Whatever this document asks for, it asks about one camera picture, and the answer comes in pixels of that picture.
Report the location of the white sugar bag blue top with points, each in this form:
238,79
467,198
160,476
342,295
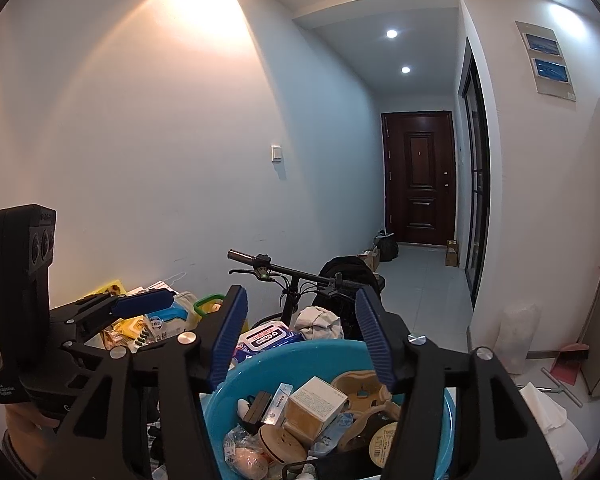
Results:
167,322

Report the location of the black bag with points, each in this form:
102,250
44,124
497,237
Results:
385,246

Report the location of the light blue packet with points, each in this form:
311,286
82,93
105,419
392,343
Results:
330,432

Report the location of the light wooden box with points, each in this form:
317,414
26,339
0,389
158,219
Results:
312,405

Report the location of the white crumpled cloth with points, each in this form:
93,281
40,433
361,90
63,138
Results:
540,405

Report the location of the beige round perforated disc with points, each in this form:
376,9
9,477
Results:
282,444

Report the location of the black backpack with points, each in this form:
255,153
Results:
345,270

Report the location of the clear crinkled plastic bag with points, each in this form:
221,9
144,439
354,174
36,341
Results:
235,442

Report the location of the open cardboard box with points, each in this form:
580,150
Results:
371,258

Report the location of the black framed sliding door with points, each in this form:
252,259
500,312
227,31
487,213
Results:
475,185

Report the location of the round tin beige label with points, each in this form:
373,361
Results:
384,442

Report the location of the peach makeup sponge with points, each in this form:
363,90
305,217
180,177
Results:
250,462

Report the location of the brown entrance door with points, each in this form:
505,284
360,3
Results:
420,180

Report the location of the black flat box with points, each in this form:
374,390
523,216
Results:
255,410

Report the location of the white wall switch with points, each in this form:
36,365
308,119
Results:
277,153

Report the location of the yellow container green rim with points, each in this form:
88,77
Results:
207,305

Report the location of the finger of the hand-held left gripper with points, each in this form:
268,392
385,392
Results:
85,355
145,302

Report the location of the wall electrical panel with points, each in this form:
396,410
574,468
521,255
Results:
547,60

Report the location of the tall translucent plastic bag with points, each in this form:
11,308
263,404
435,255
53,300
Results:
517,335

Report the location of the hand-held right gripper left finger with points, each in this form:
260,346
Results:
227,335

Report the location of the green pill blister pack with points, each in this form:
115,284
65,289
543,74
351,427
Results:
142,337

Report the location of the white garment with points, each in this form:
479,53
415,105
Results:
320,322

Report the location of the pink broom and dustpan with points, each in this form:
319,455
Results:
570,362

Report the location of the blue plastic basin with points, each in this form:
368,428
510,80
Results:
320,355

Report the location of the yellow packet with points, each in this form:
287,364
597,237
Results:
130,327

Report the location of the blue white wet wipes pack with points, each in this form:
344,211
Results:
267,340

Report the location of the small white blue box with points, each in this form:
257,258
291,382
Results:
277,402

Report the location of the person's left hand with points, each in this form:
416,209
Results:
27,435

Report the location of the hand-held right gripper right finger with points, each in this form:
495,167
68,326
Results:
375,340

